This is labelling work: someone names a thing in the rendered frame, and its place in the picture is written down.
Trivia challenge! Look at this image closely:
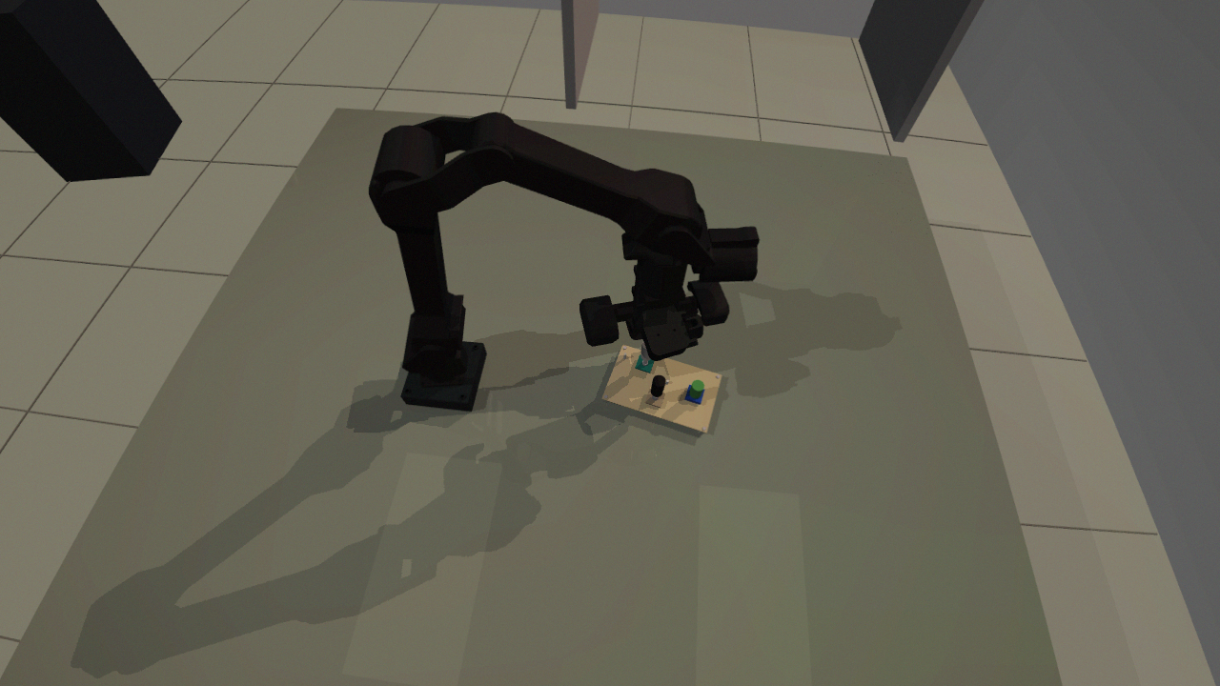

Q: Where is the tan board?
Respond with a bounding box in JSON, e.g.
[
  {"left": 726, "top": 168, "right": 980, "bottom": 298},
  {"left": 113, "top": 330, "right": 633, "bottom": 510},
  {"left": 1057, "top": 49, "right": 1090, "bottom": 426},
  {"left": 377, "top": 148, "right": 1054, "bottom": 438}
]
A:
[{"left": 601, "top": 341, "right": 722, "bottom": 435}]

